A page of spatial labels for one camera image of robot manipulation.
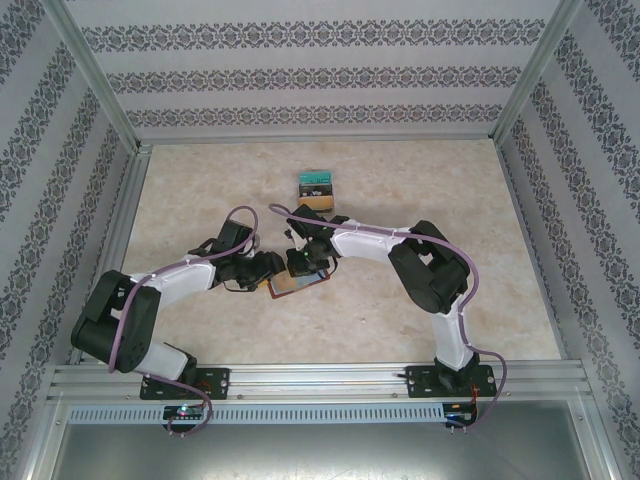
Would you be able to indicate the brown leather card holder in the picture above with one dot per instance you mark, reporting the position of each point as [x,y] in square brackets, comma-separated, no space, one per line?
[287,287]

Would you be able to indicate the tan gold card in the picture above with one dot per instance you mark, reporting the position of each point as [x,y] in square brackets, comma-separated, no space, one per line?
[315,201]

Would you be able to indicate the black printed card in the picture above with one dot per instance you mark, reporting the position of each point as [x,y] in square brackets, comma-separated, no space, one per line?
[315,190]

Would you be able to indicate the teal printed card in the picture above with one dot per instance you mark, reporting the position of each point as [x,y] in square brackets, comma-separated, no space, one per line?
[316,177]

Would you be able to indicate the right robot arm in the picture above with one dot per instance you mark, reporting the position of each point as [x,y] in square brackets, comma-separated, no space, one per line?
[365,245]

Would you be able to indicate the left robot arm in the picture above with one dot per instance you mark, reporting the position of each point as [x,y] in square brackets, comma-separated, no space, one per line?
[180,277]

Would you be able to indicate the wooden card box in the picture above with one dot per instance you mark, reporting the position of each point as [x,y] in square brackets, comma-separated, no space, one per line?
[332,206]

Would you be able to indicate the small controller circuit board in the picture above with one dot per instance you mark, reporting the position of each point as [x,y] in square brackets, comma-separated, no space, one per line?
[460,414]
[182,412]

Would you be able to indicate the grey metal shelf panel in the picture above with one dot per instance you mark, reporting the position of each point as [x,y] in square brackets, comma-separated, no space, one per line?
[320,455]

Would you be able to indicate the aluminium frame cross beam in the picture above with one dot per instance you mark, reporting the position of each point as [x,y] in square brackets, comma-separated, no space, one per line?
[320,141]

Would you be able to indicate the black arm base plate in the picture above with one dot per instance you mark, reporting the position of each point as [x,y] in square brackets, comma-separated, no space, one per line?
[417,382]
[217,382]

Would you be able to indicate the aluminium mounting rail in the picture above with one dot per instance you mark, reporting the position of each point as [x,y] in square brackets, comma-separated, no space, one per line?
[320,380]

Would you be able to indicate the aluminium side rail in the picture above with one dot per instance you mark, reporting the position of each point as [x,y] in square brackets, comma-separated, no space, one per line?
[117,240]
[540,250]

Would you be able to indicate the aluminium frame post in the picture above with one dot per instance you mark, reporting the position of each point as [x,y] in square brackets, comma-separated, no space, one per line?
[100,75]
[534,75]

